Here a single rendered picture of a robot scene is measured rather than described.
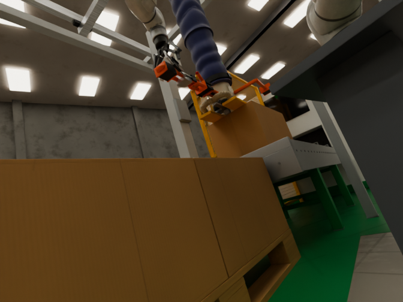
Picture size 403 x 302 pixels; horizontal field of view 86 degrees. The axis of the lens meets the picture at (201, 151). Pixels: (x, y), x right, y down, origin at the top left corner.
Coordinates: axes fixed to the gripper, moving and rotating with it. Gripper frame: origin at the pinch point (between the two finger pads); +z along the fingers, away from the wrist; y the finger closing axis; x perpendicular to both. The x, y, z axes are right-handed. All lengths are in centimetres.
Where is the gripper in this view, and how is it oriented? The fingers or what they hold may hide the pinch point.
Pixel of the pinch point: (170, 71)
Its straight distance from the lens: 122.3
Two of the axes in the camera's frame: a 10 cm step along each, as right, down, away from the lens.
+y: -7.6, 3.8, 5.3
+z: 2.8, 9.3, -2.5
